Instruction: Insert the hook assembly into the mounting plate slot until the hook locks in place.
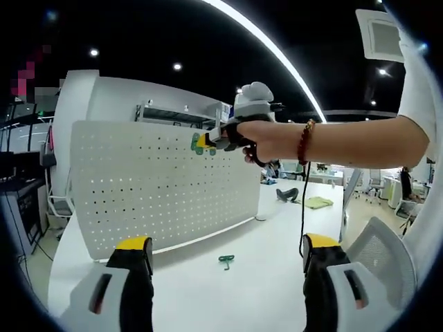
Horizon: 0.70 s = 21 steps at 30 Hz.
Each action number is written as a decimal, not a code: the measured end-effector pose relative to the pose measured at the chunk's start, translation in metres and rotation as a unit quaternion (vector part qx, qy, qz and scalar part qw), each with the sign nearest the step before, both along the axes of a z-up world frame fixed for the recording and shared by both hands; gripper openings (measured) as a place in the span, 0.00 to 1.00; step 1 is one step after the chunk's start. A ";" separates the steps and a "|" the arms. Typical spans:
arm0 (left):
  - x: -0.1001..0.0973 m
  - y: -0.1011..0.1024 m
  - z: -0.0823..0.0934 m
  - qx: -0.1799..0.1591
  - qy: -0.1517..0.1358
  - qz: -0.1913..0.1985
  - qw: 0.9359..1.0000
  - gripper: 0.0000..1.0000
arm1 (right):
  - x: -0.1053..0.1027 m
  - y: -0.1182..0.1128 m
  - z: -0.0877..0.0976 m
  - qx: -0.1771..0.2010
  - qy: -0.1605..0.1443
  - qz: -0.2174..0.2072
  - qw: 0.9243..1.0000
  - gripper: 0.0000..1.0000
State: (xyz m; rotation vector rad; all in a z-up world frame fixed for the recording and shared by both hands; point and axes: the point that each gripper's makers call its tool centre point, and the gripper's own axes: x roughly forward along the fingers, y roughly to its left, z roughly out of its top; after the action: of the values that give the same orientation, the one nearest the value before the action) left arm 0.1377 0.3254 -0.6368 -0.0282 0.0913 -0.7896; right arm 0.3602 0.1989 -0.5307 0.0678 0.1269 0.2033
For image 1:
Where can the person's white shirt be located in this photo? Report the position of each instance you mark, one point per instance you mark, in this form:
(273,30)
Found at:
(415,86)

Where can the grey desk divider panel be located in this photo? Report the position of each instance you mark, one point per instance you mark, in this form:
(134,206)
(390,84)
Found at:
(351,190)

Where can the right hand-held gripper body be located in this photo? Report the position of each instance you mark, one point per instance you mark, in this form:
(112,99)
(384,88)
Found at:
(254,103)

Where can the person's right hand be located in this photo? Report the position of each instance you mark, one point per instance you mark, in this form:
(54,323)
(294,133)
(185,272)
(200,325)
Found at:
(273,138)

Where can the dark grey curved object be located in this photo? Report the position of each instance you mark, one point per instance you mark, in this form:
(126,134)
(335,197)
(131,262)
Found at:
(287,193)

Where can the white pegboard mounting plate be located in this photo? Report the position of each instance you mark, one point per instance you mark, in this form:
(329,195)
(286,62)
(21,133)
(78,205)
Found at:
(155,190)

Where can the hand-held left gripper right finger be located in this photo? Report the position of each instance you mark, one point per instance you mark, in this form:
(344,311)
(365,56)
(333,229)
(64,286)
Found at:
(325,297)

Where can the white swivel chair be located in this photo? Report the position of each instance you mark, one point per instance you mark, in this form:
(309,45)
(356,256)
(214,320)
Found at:
(373,180)

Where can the ceiling light strip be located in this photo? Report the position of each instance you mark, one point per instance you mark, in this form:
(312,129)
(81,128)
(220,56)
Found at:
(216,2)

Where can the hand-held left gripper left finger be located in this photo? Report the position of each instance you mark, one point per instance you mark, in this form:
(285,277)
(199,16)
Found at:
(110,297)

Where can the black equipment cabinet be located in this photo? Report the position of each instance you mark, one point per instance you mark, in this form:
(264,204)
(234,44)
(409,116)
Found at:
(27,207)

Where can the white frame chair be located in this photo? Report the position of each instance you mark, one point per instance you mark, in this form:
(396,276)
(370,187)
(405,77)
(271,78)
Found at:
(60,207)

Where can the ceiling air conditioner vent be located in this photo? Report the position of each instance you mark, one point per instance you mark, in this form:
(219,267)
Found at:
(380,34)

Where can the white mesh office chair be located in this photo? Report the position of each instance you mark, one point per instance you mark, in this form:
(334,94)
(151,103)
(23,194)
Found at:
(380,249)

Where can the green hook assembly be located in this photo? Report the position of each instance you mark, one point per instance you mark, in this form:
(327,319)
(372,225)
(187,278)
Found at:
(200,151)
(226,257)

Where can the yellow-green cloth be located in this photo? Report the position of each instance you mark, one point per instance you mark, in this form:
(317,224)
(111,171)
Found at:
(318,202)

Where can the metal storage shelf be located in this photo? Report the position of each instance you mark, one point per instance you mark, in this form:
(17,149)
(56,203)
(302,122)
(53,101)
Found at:
(166,112)

